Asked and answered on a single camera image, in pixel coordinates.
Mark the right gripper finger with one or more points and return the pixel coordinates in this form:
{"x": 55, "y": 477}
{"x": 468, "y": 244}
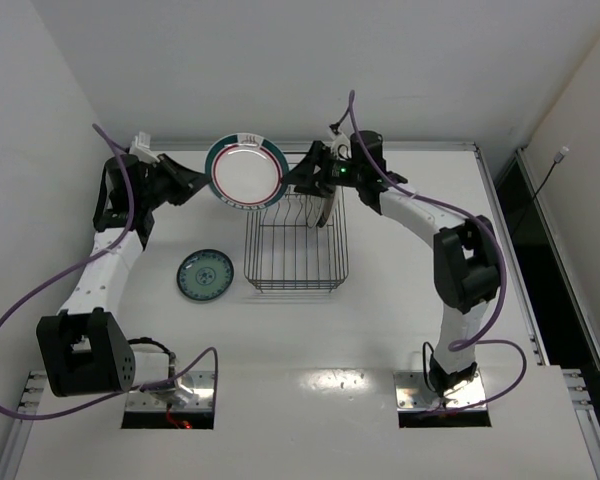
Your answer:
{"x": 318, "y": 153}
{"x": 305, "y": 176}

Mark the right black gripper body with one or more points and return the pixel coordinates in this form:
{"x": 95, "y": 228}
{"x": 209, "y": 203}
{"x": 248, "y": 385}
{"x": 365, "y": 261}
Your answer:
{"x": 318, "y": 167}

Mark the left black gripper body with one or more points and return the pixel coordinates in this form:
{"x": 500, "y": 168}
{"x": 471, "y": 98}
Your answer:
{"x": 167, "y": 178}

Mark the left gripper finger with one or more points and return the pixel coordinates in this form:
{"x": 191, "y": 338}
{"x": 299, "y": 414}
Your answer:
{"x": 177, "y": 172}
{"x": 179, "y": 194}

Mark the green red rimmed plate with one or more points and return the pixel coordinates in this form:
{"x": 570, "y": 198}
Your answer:
{"x": 328, "y": 205}
{"x": 246, "y": 171}

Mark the white plate grey rim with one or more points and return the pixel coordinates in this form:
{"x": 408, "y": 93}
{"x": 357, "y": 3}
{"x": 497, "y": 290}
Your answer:
{"x": 314, "y": 207}

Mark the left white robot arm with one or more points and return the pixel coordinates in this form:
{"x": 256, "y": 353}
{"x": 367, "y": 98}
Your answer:
{"x": 83, "y": 348}

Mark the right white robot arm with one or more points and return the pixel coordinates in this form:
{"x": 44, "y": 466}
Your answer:
{"x": 466, "y": 266}

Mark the blue floral green plate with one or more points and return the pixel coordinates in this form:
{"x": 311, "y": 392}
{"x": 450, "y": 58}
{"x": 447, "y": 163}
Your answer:
{"x": 205, "y": 275}

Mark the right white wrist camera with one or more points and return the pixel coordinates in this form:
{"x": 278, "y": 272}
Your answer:
{"x": 340, "y": 145}

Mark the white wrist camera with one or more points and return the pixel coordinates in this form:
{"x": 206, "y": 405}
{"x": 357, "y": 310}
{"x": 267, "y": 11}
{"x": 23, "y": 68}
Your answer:
{"x": 140, "y": 147}
{"x": 340, "y": 145}

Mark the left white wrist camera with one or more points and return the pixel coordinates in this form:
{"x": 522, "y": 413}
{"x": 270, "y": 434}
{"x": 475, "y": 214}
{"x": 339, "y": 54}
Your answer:
{"x": 140, "y": 147}

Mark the grey wire dish rack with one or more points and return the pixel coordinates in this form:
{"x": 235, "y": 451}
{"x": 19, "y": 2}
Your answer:
{"x": 282, "y": 254}

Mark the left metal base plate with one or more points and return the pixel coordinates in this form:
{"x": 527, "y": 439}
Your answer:
{"x": 192, "y": 393}

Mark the metal base plate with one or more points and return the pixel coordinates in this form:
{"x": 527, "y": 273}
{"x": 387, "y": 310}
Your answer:
{"x": 192, "y": 393}
{"x": 413, "y": 396}

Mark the black cable white plug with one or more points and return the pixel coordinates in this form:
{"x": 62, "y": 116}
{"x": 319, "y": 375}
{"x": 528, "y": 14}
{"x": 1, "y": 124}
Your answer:
{"x": 557, "y": 159}

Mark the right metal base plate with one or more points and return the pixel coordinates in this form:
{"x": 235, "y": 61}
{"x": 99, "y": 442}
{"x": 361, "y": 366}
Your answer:
{"x": 413, "y": 396}

